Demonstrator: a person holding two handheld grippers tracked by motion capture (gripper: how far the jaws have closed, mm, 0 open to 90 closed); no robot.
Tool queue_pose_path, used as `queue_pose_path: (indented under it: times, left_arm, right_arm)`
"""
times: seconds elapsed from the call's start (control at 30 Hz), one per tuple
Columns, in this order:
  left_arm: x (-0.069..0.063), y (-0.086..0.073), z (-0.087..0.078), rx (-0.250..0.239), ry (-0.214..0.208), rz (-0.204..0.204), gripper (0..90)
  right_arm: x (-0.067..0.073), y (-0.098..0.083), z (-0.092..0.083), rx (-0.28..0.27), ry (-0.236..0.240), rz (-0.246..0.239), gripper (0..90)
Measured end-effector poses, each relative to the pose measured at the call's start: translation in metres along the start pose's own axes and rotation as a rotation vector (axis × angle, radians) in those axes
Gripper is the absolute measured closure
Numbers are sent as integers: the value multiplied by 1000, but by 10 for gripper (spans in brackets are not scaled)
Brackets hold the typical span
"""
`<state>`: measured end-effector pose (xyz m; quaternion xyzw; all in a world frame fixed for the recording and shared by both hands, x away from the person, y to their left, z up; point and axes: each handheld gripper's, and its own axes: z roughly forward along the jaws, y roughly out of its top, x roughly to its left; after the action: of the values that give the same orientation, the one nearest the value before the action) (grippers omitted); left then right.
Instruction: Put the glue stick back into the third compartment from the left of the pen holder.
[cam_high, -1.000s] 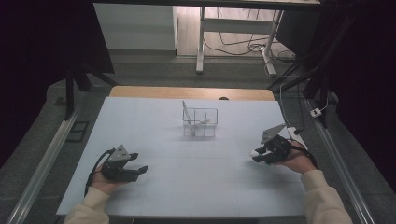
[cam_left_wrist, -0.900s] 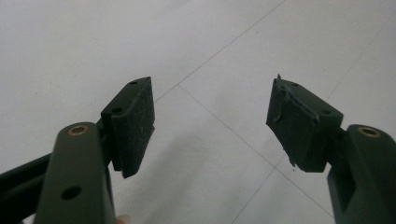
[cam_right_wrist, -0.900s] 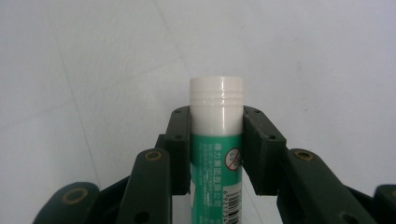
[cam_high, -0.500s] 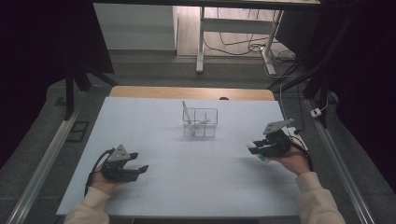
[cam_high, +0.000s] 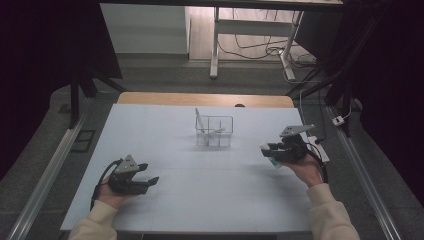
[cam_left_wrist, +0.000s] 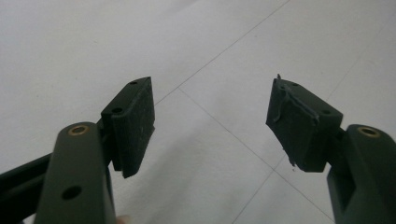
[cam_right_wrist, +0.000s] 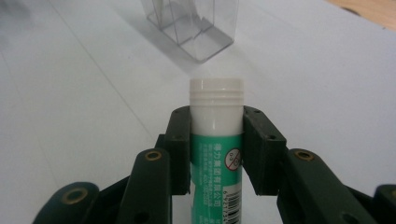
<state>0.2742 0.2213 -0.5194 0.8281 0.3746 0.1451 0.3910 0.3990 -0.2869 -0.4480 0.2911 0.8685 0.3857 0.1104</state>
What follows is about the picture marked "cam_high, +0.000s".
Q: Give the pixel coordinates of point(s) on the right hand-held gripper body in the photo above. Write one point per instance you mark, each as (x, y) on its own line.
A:
(293, 146)

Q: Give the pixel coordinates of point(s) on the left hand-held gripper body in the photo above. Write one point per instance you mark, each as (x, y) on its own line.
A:
(128, 165)

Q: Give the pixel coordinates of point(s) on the white and green tube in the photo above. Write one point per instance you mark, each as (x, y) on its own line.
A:
(276, 162)

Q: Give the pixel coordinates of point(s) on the clear plastic organizer box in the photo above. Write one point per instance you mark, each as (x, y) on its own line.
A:
(216, 131)

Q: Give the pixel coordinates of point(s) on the white pen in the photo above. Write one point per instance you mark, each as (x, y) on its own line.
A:
(215, 130)

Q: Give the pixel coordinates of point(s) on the clear pen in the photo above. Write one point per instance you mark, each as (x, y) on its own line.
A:
(199, 120)

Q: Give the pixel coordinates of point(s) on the person's right hand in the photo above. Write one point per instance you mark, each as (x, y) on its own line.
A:
(306, 171)

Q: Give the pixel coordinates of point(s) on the person's left hand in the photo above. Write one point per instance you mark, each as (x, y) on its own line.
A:
(111, 197)

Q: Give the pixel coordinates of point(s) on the white power strip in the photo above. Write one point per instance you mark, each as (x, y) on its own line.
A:
(321, 155)

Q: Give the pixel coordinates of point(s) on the small white adapter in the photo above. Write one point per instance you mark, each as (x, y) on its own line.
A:
(338, 120)

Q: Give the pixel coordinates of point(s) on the black table grommet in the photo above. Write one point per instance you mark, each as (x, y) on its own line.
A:
(239, 105)

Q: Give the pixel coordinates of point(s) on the white table sheet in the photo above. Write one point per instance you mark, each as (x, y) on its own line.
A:
(206, 193)

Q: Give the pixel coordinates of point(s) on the black stand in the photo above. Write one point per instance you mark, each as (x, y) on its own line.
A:
(75, 100)
(336, 80)

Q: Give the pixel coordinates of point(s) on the white cabinet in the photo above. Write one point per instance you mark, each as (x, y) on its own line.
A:
(143, 30)

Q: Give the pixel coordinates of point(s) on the aluminium rail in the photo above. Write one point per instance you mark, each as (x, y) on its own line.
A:
(43, 183)
(363, 183)

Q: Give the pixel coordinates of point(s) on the white desk frame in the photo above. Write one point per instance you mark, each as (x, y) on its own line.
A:
(248, 27)

